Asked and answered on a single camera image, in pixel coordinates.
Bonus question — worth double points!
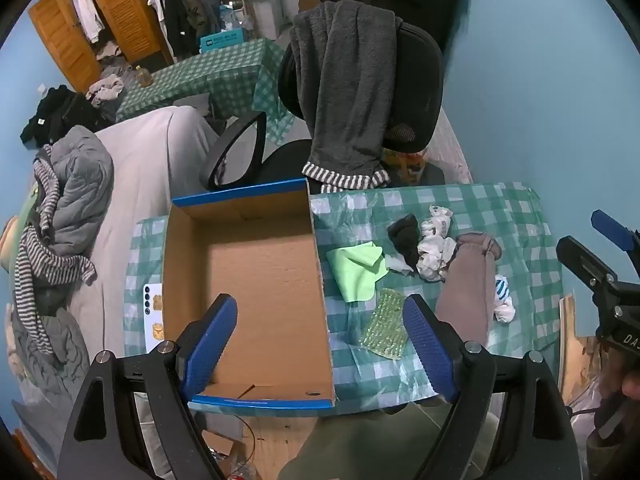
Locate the yellow pillow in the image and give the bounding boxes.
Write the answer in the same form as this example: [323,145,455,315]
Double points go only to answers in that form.
[0,215,26,271]

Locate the pile of grey clothes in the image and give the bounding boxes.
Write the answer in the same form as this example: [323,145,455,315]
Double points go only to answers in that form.
[85,74,125,106]

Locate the teal box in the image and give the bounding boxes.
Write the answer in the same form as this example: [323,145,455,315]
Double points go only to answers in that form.
[199,29,248,55]

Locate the green bubble sheet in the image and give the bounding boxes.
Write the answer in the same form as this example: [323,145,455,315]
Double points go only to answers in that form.
[361,287,408,360]

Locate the white smartphone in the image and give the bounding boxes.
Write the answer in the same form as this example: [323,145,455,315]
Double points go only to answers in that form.
[142,284,165,353]

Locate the taupe knit cloth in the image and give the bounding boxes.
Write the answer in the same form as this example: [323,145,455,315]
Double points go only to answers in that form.
[434,231,503,346]

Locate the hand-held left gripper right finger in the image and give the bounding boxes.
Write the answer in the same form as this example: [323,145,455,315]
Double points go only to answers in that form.
[401,294,586,480]

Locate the person's right hand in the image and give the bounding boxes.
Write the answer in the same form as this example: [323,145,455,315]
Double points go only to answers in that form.
[600,355,640,411]

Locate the grey jacket pile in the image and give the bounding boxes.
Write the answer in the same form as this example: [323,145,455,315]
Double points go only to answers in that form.
[10,125,117,396]

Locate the bed with grey sheet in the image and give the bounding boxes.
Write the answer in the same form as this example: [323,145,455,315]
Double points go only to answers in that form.
[0,105,223,411]

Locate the light green cloth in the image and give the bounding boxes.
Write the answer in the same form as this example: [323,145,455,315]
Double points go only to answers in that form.
[326,241,390,304]

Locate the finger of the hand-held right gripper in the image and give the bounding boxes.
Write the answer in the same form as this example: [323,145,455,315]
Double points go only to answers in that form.
[590,209,640,252]
[555,235,620,292]

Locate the grey garment with striped cuffs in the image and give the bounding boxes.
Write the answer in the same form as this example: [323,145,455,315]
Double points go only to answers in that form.
[290,0,406,193]

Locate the yellow plastic bag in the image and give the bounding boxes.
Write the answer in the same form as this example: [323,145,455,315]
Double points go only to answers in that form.
[382,147,428,183]

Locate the black sock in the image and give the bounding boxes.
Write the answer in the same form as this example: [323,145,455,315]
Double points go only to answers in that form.
[387,213,422,271]

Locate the white hanging shirt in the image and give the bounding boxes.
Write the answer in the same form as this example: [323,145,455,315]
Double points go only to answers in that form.
[72,0,106,43]

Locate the blue-edged cardboard box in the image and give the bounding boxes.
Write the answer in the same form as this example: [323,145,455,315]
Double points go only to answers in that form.
[161,177,337,410]

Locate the small grey-white sock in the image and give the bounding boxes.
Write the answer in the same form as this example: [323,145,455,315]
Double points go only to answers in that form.
[384,254,417,276]

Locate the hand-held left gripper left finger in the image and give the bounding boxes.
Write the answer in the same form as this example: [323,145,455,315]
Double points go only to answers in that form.
[56,294,239,480]

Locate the wooden wardrobe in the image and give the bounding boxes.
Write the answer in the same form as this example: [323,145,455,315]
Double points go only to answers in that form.
[27,0,176,81]

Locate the black office chair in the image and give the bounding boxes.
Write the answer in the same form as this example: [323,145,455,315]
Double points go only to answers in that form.
[199,19,446,193]

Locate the blue striped white sock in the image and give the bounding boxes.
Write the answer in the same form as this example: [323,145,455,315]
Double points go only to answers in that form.
[492,274,517,324]

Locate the heap of black clothes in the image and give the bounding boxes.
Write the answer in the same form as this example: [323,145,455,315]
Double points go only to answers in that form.
[20,85,113,148]

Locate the dark clothes on rack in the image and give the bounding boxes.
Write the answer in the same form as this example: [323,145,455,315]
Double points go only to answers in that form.
[147,0,223,58]

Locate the white patterned sock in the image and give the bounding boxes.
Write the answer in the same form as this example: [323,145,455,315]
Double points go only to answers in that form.
[416,205,458,282]

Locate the green checkered tablecloth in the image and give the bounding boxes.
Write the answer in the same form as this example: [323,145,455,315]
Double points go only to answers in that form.
[124,182,565,411]
[116,37,296,143]

